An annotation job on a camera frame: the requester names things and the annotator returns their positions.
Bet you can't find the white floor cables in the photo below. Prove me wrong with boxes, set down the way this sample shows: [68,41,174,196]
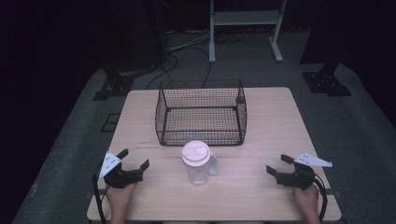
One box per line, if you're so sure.
[166,29,213,53]

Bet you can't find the person's right hand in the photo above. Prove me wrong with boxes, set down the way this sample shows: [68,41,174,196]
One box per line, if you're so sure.
[291,184,320,217]

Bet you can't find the black wire mesh basket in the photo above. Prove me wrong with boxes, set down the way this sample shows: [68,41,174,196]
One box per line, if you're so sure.
[154,79,248,147]

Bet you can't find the black floor cable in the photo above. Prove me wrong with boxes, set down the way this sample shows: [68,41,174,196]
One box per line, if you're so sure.
[145,46,180,91]
[186,46,213,89]

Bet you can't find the white metal desk frame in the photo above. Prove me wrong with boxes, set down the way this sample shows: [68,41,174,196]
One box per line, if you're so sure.
[208,0,288,64]

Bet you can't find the person's left hand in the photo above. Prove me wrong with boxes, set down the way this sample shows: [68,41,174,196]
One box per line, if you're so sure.
[105,182,138,213]

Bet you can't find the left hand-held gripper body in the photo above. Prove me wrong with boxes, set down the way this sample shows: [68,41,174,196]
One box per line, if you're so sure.
[98,151,145,189]

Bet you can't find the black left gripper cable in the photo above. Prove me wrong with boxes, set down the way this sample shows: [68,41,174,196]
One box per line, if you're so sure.
[92,161,108,224]

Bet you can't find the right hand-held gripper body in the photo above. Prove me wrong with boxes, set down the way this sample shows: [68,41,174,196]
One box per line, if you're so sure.
[275,151,333,191]

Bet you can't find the clear cup with white lid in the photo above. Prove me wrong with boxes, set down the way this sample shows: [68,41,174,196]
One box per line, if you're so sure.
[180,140,219,187]

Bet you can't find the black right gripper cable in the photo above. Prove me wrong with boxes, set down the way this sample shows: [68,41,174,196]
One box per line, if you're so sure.
[313,174,329,222]

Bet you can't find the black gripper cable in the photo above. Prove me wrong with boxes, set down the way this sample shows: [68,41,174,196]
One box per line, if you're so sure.
[92,161,108,224]
[313,174,329,222]

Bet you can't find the black metal stand base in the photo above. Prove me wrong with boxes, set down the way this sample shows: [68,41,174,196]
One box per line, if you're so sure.
[299,0,353,98]
[92,54,135,102]

